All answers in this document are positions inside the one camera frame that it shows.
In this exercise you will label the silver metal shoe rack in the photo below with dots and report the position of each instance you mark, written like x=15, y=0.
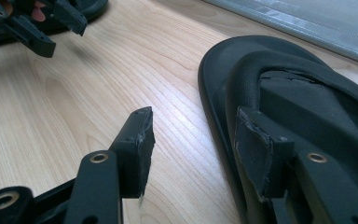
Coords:
x=323, y=21

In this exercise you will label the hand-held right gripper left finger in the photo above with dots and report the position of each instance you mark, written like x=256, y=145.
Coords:
x=135, y=155

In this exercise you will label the black slipper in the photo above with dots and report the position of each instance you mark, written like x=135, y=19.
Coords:
x=248, y=62
x=96, y=7

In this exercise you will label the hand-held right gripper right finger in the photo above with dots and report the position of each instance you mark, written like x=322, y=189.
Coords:
x=258, y=155

